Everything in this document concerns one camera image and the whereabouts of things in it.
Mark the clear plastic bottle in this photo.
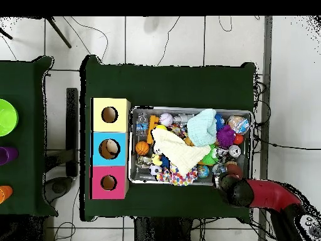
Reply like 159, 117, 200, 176
226, 114, 251, 136

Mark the colourful patterned cloth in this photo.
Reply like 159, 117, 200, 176
156, 165, 199, 186

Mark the wooden box with three holes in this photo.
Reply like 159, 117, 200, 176
90, 97, 131, 200

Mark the black tripod leg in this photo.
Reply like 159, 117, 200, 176
45, 16, 73, 49

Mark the purple plastic cup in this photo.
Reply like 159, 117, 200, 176
0, 146, 19, 166

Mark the white toy baseball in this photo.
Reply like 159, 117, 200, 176
159, 112, 174, 127

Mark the silver mesh bin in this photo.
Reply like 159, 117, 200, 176
128, 106, 253, 187

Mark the small clear water bottle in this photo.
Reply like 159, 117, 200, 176
135, 112, 149, 137

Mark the orange toy basketball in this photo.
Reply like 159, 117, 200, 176
135, 141, 150, 156

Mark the brown toy football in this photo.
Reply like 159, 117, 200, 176
225, 163, 244, 179

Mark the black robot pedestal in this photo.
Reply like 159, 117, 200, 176
134, 217, 192, 241

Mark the bright green bowl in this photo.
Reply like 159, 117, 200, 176
0, 98, 19, 137

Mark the cream waffle cloth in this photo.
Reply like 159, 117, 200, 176
151, 127, 212, 177

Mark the dark green side tablecloth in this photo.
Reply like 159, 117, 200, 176
0, 55, 59, 218

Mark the mint waffle cloth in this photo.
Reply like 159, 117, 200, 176
186, 108, 218, 147

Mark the purple spiky rubber toy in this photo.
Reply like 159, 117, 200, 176
216, 124, 236, 149

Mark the orange plastic cup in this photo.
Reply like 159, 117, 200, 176
0, 185, 13, 205

